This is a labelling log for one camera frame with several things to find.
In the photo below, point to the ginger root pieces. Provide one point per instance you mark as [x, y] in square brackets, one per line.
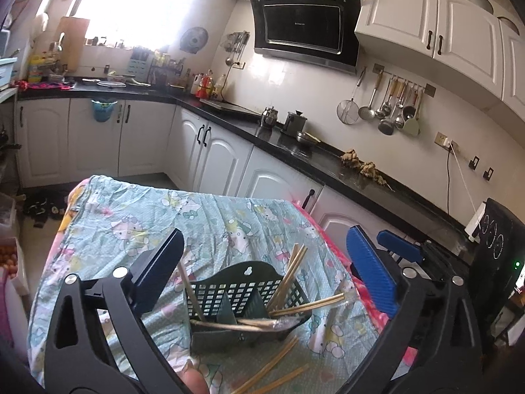
[363, 166]

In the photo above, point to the pile of bamboo chopsticks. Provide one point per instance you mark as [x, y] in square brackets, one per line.
[287, 279]

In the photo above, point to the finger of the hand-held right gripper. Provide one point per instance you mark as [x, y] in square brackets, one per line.
[400, 245]

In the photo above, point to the black kitchen countertop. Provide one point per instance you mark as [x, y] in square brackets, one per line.
[328, 164]

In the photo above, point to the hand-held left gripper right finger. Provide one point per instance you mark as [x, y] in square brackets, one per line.
[371, 271]

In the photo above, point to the shoes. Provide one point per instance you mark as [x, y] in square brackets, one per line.
[43, 209]

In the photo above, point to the red bottle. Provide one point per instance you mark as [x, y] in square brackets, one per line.
[204, 86]

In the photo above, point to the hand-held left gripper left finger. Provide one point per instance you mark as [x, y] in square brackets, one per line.
[158, 271]

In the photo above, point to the black induction cooktop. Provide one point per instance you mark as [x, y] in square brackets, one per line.
[229, 107]

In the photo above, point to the red cloth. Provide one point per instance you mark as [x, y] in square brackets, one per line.
[43, 85]

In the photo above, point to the steel bowl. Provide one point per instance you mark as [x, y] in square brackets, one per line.
[307, 138]

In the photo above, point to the row of hanging ladles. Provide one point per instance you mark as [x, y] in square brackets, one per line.
[391, 106]

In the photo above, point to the black spice rack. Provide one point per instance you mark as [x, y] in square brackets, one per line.
[168, 69]

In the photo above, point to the wall power socket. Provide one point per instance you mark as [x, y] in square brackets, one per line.
[445, 140]

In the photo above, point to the dark green utensil basket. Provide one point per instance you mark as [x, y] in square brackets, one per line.
[246, 295]

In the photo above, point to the wooden cutting board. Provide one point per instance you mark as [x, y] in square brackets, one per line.
[71, 43]

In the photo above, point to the person's left hand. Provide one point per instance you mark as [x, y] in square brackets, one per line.
[195, 382]

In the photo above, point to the light blue plastic box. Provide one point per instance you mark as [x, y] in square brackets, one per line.
[7, 73]

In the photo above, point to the green rice paddle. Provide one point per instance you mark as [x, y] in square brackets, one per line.
[412, 127]

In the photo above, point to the tray of eggs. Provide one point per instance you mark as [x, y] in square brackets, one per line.
[8, 260]

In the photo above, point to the small round wall fan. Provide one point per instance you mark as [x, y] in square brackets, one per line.
[194, 40]

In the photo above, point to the blue cartoon printed tablecloth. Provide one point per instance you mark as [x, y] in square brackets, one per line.
[143, 213]

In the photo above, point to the blue hanging plastic basket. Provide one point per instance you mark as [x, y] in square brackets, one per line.
[102, 111]

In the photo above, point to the black lidded pot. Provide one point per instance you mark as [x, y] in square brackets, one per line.
[295, 122]

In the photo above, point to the steel kettle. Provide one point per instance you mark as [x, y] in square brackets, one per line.
[268, 117]

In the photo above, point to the white lower cabinets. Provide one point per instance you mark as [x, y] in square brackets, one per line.
[221, 156]

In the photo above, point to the white upper cabinets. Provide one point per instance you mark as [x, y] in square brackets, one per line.
[430, 28]

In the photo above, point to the black appliance with dials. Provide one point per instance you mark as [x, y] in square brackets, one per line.
[496, 254]

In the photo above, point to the kitchen window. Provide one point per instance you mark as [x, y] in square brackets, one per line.
[135, 4]

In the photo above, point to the white cabinets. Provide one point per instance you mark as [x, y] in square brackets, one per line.
[430, 28]
[221, 156]

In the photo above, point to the light blue knife block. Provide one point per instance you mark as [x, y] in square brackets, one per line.
[140, 65]

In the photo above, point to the hanging small kitchen tools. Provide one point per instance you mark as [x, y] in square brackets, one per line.
[237, 47]

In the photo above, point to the black wall hooks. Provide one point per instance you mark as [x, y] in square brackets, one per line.
[480, 167]

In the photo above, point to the black range hood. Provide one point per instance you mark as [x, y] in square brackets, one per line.
[303, 24]

